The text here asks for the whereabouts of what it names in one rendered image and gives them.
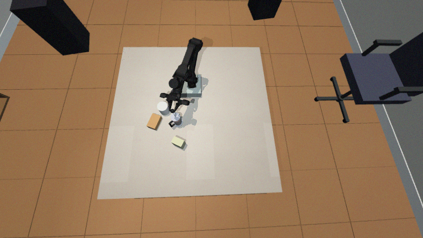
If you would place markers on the tan rectangular block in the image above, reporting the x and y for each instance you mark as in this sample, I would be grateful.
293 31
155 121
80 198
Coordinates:
154 121

